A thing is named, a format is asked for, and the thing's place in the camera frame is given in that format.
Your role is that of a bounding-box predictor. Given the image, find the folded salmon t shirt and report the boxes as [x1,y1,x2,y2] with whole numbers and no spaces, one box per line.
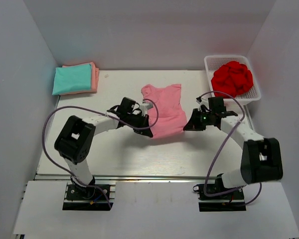
[63,62,99,95]

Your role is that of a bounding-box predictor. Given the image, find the pink t shirt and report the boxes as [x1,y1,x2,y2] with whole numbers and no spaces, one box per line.
[141,84,187,139]

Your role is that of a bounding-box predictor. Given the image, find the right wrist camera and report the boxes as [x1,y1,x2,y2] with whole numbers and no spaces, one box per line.
[196,97,209,112]

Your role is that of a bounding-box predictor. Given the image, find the folded teal t shirt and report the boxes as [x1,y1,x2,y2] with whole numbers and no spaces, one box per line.
[52,64,92,95]

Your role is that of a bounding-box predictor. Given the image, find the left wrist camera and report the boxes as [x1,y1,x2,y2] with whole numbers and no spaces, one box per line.
[139,103,153,116]

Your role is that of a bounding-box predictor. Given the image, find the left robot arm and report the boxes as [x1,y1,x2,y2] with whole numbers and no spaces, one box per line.
[54,97,159,199]

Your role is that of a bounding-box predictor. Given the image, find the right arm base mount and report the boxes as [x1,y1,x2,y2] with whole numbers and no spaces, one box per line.
[193,181,247,212]

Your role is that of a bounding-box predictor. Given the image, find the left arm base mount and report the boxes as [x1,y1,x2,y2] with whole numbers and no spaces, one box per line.
[62,183,111,211]

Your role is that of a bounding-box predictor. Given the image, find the white plastic basket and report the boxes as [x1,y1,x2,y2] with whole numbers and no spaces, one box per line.
[204,55,261,106]

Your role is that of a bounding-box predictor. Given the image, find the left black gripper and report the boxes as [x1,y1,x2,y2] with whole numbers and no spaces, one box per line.
[126,113,152,137]

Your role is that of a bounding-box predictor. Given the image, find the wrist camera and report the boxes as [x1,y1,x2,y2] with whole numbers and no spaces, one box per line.
[139,103,153,116]
[196,97,209,112]

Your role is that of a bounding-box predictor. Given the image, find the red crumpled t shirt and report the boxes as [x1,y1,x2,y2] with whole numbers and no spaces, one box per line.
[211,61,254,99]

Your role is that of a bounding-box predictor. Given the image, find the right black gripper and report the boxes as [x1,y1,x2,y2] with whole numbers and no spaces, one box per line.
[184,108,215,131]

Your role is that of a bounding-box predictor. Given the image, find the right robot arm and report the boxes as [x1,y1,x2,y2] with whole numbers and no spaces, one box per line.
[183,97,283,199]

